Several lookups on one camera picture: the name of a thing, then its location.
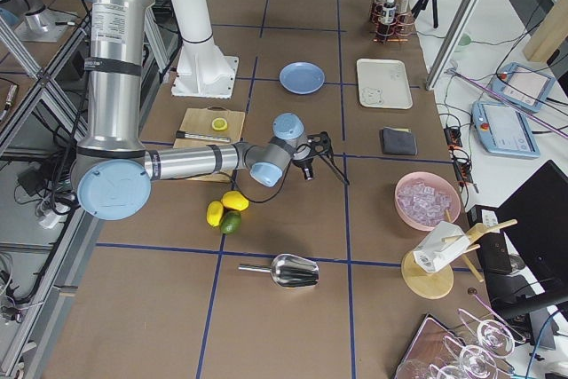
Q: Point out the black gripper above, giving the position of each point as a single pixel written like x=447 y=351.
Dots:
x=303 y=158

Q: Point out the blue plate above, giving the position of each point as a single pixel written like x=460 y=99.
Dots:
x=302 y=78

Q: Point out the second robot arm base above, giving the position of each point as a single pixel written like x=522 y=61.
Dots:
x=32 y=21

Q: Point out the grey folded cloth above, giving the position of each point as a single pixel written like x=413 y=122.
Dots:
x=398 y=142

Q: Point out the cream bear tray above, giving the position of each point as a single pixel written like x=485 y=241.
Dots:
x=382 y=83

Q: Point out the yellow lemon front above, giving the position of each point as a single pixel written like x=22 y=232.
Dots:
x=235 y=200

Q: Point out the yellow lemon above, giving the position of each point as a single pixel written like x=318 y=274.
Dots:
x=235 y=200
x=214 y=213

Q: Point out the lemon half slice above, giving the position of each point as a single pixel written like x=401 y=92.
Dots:
x=219 y=124

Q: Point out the pink ice bowl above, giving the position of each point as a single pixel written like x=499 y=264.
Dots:
x=424 y=199

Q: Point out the green lime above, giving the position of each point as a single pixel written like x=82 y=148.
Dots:
x=230 y=222

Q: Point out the yellow lemon back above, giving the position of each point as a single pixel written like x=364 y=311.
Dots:
x=214 y=213

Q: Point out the steel ice scoop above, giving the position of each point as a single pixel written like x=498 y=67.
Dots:
x=289 y=271

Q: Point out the wooden cutting board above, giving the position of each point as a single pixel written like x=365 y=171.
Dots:
x=198 y=124

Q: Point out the steel muddler black cap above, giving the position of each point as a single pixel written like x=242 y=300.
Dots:
x=202 y=137

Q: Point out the drink bottle left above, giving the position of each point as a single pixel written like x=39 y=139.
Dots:
x=388 y=11

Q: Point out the wooden cup stand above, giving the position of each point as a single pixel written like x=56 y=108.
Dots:
x=438 y=284

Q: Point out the blue teach pendant near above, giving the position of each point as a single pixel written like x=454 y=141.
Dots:
x=503 y=131

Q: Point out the blue teach pendant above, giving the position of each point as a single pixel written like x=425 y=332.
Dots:
x=523 y=86
x=503 y=131

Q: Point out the blue teach pendant far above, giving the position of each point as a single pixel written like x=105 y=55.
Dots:
x=523 y=86

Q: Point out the wine glass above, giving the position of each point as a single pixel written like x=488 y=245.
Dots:
x=488 y=331

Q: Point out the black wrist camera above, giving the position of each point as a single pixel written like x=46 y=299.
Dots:
x=306 y=168

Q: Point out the copper wire bottle rack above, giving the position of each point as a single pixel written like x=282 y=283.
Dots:
x=398 y=31

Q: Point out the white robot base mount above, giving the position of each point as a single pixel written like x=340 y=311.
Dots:
x=203 y=71

